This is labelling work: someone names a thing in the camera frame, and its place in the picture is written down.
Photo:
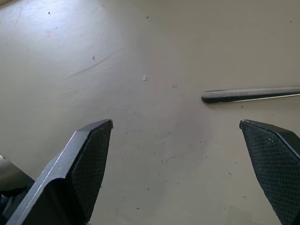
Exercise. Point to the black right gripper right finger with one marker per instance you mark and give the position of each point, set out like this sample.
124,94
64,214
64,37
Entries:
276,168

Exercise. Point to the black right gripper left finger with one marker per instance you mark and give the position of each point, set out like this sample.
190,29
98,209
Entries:
77,173

